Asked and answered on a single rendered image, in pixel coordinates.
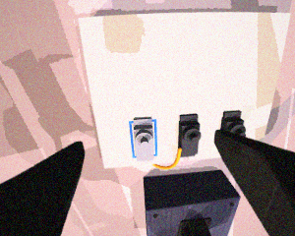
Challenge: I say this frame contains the white flat deck plate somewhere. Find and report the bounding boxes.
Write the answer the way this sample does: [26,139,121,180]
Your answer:
[78,12,291,168]

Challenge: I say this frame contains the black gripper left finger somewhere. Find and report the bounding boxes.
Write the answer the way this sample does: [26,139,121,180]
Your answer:
[0,142,86,236]

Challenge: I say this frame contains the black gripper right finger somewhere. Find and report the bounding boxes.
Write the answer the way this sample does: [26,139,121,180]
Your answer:
[213,130,295,236]

